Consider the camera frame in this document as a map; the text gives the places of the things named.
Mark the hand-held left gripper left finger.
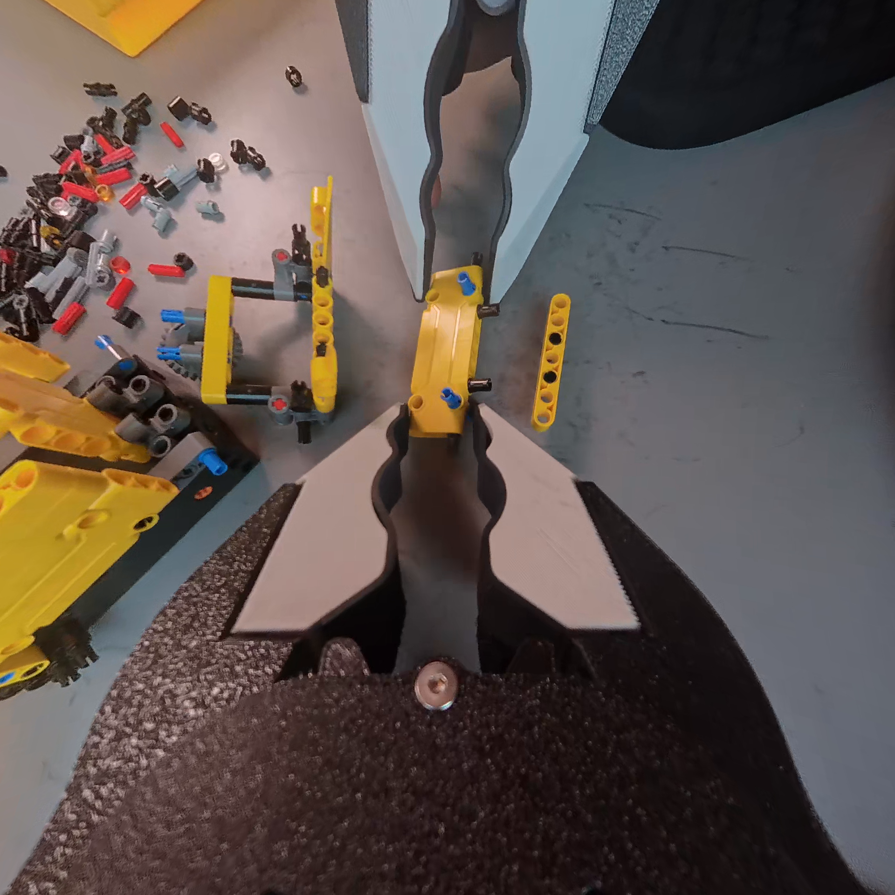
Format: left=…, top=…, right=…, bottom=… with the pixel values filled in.
left=229, top=402, right=410, bottom=637

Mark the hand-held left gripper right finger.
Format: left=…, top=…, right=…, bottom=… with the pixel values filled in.
left=470, top=404, right=640, bottom=633

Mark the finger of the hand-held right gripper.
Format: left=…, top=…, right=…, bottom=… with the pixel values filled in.
left=360, top=0, right=457, bottom=304
left=489, top=0, right=618, bottom=304

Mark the yellow lego beam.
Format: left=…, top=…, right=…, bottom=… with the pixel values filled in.
left=531, top=292, right=572, bottom=433

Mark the yellow lego panel with pins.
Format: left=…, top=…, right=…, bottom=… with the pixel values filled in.
left=407, top=253, right=501, bottom=439

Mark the lego axle and gear assembly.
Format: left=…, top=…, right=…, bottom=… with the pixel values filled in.
left=157, top=175, right=340, bottom=445

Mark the yellow lego robot body model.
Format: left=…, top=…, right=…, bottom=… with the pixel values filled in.
left=0, top=332, right=260, bottom=700

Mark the pile of small lego pins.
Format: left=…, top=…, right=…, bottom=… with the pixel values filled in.
left=0, top=80, right=267, bottom=340

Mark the yellow plastic bin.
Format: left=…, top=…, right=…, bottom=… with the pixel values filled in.
left=45, top=0, right=204, bottom=58

